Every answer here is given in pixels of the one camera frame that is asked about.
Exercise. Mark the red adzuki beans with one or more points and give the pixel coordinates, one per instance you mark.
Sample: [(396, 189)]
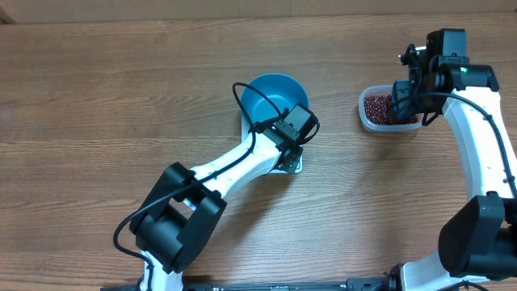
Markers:
[(376, 108)]

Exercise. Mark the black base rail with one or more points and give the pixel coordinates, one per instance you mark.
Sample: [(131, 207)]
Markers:
[(353, 284)]

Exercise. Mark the blue plastic measuring scoop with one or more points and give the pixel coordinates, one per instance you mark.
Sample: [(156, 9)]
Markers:
[(401, 90)]

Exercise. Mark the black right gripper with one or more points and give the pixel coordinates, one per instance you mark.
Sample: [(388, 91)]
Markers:
[(432, 110)]

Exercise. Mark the white kitchen scale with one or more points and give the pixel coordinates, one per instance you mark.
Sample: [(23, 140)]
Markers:
[(244, 133)]

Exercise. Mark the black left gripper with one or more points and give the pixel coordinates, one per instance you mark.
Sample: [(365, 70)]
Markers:
[(292, 162)]

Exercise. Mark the cardboard backdrop panel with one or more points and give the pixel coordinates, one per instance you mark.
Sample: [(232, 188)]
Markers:
[(87, 11)]

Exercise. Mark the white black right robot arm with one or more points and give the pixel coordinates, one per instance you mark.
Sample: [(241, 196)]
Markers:
[(478, 243)]

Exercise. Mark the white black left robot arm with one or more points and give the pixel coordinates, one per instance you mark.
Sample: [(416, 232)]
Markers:
[(177, 218)]

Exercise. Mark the clear plastic bean container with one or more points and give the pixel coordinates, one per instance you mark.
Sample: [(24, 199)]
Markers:
[(375, 128)]

